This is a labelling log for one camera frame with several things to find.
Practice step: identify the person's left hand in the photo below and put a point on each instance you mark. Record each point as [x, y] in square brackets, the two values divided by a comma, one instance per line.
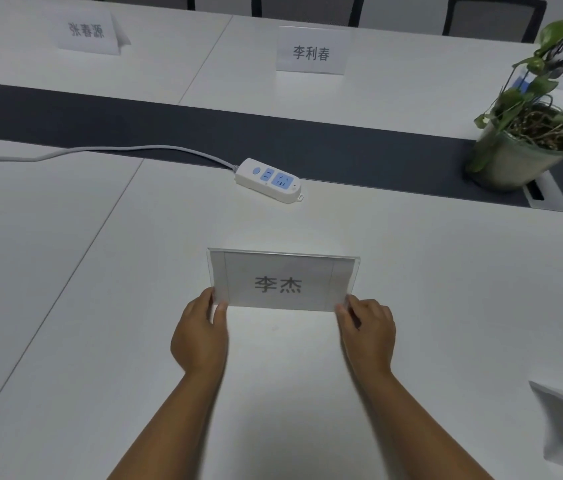
[197, 342]

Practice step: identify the person's right hand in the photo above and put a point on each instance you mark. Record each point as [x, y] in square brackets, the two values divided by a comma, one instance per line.
[371, 344]

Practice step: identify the person's right thumb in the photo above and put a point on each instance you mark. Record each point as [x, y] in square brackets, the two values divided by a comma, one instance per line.
[344, 318]

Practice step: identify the person's left thumb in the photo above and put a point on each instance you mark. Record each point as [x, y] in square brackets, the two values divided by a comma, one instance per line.
[220, 314]

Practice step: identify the clear acrylic name card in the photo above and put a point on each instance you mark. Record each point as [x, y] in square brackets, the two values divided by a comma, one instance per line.
[281, 282]

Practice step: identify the person's left forearm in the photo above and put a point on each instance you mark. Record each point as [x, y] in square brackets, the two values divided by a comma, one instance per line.
[171, 424]

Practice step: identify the person's right forearm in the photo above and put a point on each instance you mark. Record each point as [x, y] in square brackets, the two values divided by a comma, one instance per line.
[414, 429]

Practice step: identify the white power strip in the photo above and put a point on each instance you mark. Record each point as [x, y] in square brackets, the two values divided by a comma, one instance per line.
[269, 180]

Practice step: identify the grey plant pot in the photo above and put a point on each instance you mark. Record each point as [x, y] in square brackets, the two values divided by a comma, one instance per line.
[516, 162]

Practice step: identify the blue plant tag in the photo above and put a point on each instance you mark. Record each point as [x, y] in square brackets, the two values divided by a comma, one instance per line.
[525, 85]

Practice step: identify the green leafy plant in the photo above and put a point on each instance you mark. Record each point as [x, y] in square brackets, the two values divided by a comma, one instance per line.
[536, 87]

